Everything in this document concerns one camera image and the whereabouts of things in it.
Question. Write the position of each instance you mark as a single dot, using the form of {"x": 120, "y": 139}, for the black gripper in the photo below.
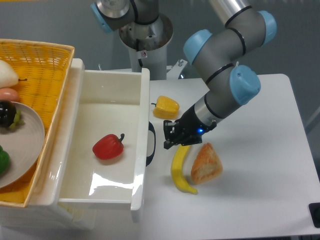
{"x": 187, "y": 130}

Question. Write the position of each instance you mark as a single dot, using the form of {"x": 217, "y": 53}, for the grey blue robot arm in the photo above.
{"x": 245, "y": 29}

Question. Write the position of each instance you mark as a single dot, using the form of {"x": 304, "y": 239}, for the white drawer cabinet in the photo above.
{"x": 44, "y": 209}

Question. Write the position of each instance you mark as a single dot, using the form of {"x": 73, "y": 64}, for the yellow toy bell pepper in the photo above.
{"x": 165, "y": 108}

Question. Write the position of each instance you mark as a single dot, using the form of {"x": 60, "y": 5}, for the yellow toy banana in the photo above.
{"x": 176, "y": 171}

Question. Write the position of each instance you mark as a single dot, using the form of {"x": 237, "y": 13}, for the toy croissant pastry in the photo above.
{"x": 206, "y": 166}

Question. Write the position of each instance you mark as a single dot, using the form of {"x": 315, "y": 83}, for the red toy bell pepper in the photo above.
{"x": 109, "y": 147}

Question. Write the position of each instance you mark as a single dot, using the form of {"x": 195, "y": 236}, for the yellow woven basket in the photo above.
{"x": 46, "y": 66}

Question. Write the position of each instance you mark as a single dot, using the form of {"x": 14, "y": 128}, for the grey round plate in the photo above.
{"x": 23, "y": 144}

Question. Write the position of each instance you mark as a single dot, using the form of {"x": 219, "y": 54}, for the black corner object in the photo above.
{"x": 314, "y": 209}

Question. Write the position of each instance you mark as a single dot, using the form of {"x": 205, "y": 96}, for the dark toy eggplant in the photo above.
{"x": 10, "y": 116}

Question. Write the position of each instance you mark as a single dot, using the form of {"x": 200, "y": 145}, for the pink toy sausage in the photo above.
{"x": 9, "y": 94}

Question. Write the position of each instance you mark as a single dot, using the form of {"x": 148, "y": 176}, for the green toy pepper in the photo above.
{"x": 4, "y": 160}

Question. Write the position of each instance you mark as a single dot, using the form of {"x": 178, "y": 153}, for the white toy pear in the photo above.
{"x": 8, "y": 77}

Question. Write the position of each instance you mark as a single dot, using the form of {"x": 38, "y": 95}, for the black top drawer handle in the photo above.
{"x": 151, "y": 144}

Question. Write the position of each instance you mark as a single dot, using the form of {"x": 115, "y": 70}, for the metal table bracket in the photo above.
{"x": 173, "y": 72}

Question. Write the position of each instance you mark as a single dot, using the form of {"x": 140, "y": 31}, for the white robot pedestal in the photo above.
{"x": 147, "y": 45}

